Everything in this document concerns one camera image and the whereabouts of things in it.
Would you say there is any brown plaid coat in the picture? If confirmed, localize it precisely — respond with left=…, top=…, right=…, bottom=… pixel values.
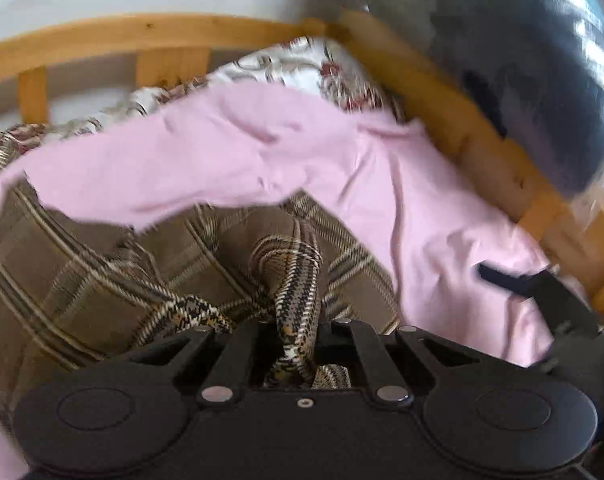
left=0, top=182, right=400, bottom=412

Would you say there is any pink bed sheet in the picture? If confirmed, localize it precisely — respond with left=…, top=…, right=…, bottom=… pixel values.
left=0, top=79, right=591, bottom=480

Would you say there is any clear plastic storage bag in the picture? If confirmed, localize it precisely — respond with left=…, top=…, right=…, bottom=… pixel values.
left=430, top=0, right=604, bottom=223

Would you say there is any floral patterned bedding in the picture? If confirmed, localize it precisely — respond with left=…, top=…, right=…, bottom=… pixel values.
left=0, top=36, right=405, bottom=172

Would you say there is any wooden bed frame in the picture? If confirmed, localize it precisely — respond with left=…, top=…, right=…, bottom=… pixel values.
left=0, top=11, right=604, bottom=316

